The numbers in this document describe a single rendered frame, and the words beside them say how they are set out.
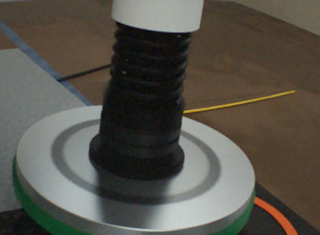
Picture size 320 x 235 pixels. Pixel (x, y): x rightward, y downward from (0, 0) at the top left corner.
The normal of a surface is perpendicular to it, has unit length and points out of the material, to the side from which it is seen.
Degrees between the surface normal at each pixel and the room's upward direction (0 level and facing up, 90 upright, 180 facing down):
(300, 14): 90
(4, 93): 0
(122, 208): 0
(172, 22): 90
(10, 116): 0
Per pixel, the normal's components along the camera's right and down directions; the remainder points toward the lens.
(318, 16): -0.83, 0.12
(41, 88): 0.14, -0.90
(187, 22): 0.65, 0.40
